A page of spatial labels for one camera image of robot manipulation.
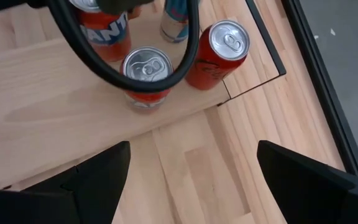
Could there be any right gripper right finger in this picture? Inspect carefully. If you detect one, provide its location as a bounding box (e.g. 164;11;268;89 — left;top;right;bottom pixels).
256;139;358;224

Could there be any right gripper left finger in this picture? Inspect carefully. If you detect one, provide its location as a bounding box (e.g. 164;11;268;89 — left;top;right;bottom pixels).
0;140;132;224

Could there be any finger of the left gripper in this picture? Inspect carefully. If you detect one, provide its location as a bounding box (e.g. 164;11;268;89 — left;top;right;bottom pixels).
0;0;48;12
98;0;155;16

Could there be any orange soda can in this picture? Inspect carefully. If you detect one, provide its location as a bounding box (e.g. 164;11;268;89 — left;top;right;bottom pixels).
70;0;133;63

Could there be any red cola can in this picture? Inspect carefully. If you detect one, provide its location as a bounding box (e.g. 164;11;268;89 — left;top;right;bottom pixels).
184;19;250;91
119;45;174;114

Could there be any wooden shelf with black rails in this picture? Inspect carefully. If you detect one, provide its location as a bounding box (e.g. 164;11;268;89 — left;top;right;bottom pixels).
0;0;288;191

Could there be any slim blue silver can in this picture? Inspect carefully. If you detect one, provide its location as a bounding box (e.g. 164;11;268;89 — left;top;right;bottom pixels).
159;0;202;44

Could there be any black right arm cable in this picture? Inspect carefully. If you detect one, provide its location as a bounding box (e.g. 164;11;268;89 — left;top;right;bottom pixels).
47;0;201;93

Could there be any black metal table frame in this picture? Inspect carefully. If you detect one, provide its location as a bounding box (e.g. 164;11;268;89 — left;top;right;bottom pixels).
280;0;358;180

